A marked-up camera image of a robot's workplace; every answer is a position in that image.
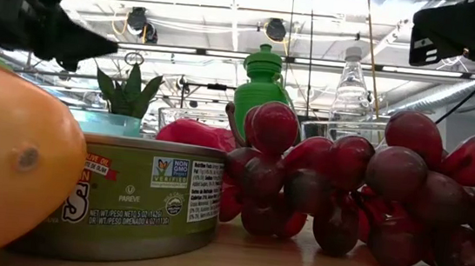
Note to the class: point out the yellow mango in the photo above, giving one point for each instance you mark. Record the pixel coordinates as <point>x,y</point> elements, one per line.
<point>7,163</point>

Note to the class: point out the black ceiling fixture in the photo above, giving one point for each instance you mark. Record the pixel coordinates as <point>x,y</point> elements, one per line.
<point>137,20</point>
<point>276,29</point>

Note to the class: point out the clear plastic bin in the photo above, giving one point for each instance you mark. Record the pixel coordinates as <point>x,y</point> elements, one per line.
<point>186,117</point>
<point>321,128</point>

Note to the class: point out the tuna can pull tab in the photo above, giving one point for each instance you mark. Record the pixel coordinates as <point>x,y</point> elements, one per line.
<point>135,193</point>

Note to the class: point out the red bell pepper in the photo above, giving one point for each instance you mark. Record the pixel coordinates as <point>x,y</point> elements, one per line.
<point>193,134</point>

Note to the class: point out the green plastic bottle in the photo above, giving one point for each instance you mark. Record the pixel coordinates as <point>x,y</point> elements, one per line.
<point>261,91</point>

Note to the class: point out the teal plastic tray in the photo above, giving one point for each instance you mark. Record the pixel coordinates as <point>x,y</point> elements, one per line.
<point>107,124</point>

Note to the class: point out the black distant frame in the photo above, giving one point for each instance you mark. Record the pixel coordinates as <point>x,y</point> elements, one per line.
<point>218,86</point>

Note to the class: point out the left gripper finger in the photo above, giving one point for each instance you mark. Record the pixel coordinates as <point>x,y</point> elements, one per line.
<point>75,43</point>

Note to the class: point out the purple grape bunch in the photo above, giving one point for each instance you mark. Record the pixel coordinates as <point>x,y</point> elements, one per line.
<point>346,183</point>

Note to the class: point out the snake plant white pot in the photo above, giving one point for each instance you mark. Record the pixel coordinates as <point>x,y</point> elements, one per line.
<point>129,96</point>

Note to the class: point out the clear bottle white cap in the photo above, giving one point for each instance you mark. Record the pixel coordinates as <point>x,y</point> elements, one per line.
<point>353,54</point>

